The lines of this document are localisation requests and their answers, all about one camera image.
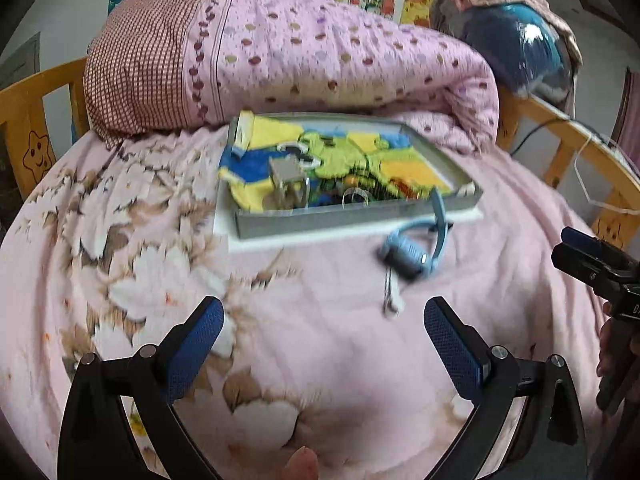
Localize wooden bed frame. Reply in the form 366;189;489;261
0;57;640;251

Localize yellow blue cartoon cloth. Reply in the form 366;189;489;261
219;115;458;211

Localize person's left hand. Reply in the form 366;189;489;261
281;447;321;480

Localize grey watch strap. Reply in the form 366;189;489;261
269;155;310;210

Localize white sheet under box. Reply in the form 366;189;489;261
212;200;485;254

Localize white cable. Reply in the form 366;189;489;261
572;132;640;216

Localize red checkered pillow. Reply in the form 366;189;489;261
84;0;216;148

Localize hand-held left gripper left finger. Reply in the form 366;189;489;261
57;296;226;480

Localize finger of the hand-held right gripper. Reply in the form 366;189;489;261
560;226;637;274
551;243;640;307

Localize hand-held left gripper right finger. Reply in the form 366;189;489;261
422;296;588;480

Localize black bead necklace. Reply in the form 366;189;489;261
307;180;401;207

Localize grey shallow box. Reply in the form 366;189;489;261
214;110;485;241

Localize person's right hand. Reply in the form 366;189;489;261
597;317;626;378

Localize pink hanging cloth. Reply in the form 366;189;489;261
617;67;640;153

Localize pink dotted quilt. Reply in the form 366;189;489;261
187;0;501;156

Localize floral pink bedsheet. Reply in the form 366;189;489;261
0;125;640;480

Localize blue smartwatch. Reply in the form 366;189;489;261
377;187;448;281

